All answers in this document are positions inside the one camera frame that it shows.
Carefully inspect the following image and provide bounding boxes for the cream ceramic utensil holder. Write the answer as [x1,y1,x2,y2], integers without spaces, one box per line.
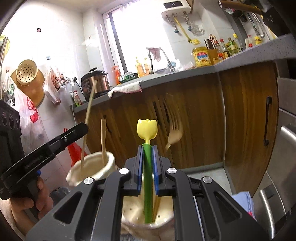
[66,152,175,240]

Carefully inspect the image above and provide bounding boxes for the person's left hand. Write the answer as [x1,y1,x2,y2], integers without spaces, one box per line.
[10,177,53,236]

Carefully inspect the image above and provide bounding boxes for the red plastic bag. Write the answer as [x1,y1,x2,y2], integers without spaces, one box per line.
[62,131,82,167]

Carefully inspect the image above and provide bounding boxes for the stainless steel oven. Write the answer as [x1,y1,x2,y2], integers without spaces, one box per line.
[253,77,296,239]

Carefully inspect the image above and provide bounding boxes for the white plastic bag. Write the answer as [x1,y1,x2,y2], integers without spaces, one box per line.
[1,76,48,154]

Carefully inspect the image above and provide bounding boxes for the chopstick in holder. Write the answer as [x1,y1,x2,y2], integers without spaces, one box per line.
[101,118,107,165]

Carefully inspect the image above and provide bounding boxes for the kitchen faucet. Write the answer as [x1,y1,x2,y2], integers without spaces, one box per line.
[147,47,176,74]

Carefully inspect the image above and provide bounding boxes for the gold metal fork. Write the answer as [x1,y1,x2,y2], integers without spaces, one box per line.
[164,93,184,152]

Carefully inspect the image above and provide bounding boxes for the wooden base cabinets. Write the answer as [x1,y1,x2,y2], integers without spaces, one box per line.
[87,62,278,194]

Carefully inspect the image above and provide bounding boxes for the black wok with lid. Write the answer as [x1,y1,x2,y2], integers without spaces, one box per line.
[219,1,291,37]

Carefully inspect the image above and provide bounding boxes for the white water heater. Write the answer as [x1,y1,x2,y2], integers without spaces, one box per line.
[160,0,191,18]

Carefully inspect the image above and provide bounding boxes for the bamboo chopstick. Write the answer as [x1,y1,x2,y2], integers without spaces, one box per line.
[80,80,97,171]

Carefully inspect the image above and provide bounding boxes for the white dish cloth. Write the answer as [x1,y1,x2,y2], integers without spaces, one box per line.
[107,81,142,98]

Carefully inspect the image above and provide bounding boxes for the yellow cooking oil jug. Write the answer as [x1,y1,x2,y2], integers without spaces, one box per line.
[192,47,212,68]

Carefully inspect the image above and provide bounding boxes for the gold colander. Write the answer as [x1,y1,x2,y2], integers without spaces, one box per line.
[11,59,45,107]

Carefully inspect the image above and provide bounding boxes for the blue cartoon tablecloth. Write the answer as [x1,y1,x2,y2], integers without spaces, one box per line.
[232,191,256,219]

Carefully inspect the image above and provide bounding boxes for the copper electric pressure cooker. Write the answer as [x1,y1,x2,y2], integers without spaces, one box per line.
[81,67,110,101]

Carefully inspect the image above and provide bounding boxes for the green yellow tulip spoon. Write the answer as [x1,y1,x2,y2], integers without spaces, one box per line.
[137,120,158,224]

